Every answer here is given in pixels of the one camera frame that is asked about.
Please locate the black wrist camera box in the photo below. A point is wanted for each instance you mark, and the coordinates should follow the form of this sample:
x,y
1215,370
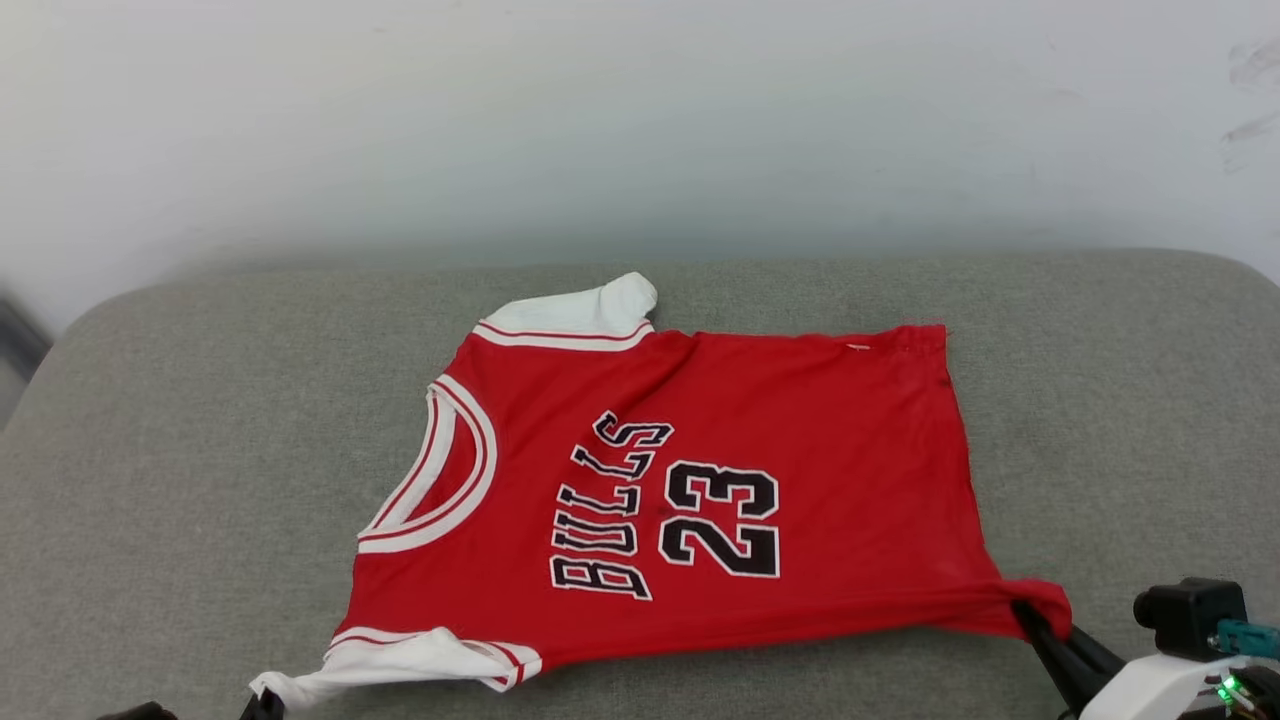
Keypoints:
x,y
140,712
1190,615

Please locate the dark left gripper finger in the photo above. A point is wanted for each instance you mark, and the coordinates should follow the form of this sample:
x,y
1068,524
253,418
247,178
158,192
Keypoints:
x,y
265,708

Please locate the dark blurred baseboard strip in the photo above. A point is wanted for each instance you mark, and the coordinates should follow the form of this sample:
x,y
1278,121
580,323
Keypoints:
x,y
15,340

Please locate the red Bulls 23 jersey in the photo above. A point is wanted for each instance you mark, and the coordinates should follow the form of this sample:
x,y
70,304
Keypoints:
x,y
800,450

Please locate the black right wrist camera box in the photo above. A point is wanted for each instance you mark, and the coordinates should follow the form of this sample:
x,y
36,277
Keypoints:
x,y
1190,615

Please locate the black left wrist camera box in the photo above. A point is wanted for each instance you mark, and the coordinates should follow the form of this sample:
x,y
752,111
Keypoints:
x,y
140,712

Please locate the grey fabric sofa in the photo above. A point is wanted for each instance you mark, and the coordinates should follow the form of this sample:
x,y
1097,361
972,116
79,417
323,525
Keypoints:
x,y
150,450

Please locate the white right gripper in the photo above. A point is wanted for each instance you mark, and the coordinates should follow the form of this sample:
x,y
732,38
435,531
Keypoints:
x,y
1150,695

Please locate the teal right camera connector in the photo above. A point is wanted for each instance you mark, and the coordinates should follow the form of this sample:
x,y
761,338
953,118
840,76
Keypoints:
x,y
1250,638

